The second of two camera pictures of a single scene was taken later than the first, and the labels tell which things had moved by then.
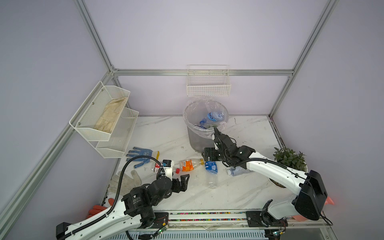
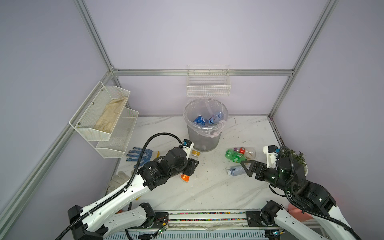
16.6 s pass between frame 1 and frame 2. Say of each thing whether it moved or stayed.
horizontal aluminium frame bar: stayed
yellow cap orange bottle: moved
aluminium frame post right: stayed
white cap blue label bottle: moved
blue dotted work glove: stayed
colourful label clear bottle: moved
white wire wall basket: stayed
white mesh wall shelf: stayed
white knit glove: stayed
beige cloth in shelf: stayed
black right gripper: moved
